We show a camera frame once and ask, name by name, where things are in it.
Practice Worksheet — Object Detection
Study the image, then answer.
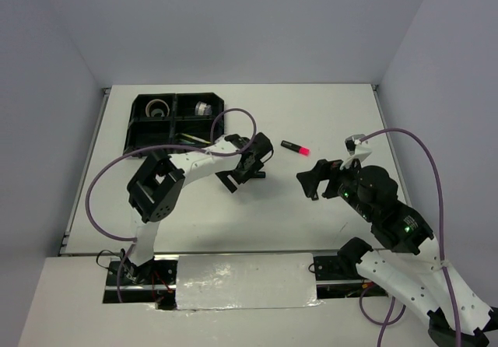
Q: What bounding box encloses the yellow thin pen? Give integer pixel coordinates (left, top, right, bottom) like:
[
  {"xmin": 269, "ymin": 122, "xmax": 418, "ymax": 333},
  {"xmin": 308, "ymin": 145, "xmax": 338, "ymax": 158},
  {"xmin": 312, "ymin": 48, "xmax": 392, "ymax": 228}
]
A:
[{"xmin": 179, "ymin": 133, "xmax": 211, "ymax": 145}]

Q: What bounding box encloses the black four-compartment organizer tray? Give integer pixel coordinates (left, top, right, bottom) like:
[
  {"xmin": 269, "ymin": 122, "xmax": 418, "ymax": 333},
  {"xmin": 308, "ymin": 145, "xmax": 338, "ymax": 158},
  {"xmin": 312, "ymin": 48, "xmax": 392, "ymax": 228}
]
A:
[{"xmin": 123, "ymin": 93, "xmax": 225, "ymax": 154}]

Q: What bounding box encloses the small clear tape roll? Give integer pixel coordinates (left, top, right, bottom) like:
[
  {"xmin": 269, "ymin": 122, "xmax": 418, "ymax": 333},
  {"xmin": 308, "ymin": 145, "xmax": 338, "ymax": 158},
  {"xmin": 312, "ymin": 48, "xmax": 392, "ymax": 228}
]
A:
[{"xmin": 150, "ymin": 108, "xmax": 169, "ymax": 117}]

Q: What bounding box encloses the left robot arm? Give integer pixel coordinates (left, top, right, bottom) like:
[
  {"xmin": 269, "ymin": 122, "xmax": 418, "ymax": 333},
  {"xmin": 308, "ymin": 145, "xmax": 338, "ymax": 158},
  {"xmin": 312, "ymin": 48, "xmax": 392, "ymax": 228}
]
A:
[{"xmin": 120, "ymin": 132, "xmax": 273, "ymax": 284}]

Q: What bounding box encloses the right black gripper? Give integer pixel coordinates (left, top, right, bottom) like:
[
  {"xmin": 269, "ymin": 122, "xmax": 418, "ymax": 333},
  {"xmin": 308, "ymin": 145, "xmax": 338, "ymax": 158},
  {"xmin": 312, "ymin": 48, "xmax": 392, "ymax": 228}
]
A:
[{"xmin": 295, "ymin": 152, "xmax": 374, "ymax": 220}]

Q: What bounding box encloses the large clear tape roll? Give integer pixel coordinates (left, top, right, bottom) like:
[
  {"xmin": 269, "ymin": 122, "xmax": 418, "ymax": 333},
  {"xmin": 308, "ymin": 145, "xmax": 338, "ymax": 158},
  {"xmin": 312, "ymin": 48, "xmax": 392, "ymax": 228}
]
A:
[{"xmin": 145, "ymin": 99, "xmax": 170, "ymax": 117}]

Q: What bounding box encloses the metal mounting rail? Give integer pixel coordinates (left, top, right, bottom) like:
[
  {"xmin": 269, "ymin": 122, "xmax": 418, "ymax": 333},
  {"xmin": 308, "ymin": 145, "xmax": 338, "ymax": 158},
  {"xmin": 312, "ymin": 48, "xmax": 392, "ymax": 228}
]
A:
[{"xmin": 147, "ymin": 247, "xmax": 390, "ymax": 258}]

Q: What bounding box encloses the silver foil covered panel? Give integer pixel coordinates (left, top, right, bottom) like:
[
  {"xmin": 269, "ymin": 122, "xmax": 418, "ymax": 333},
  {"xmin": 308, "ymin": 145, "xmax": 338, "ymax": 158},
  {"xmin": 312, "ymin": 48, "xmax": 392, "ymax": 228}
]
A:
[{"xmin": 175, "ymin": 253, "xmax": 320, "ymax": 310}]

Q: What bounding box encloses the pink highlighter marker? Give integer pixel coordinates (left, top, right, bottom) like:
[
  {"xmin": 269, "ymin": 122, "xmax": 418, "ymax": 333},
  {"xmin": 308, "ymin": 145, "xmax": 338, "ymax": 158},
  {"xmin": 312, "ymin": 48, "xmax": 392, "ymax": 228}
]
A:
[{"xmin": 281, "ymin": 140, "xmax": 310, "ymax": 156}]

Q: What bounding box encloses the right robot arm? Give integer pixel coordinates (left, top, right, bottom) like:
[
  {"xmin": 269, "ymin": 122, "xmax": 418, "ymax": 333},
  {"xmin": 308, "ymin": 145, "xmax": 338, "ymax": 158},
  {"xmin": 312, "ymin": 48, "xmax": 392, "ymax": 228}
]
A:
[{"xmin": 296, "ymin": 159, "xmax": 497, "ymax": 346}]

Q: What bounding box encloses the blue ballpoint pen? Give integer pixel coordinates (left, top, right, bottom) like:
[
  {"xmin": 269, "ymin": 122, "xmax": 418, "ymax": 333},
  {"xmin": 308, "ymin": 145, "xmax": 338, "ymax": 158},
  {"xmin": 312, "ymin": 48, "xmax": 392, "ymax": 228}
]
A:
[{"xmin": 178, "ymin": 139, "xmax": 195, "ymax": 146}]

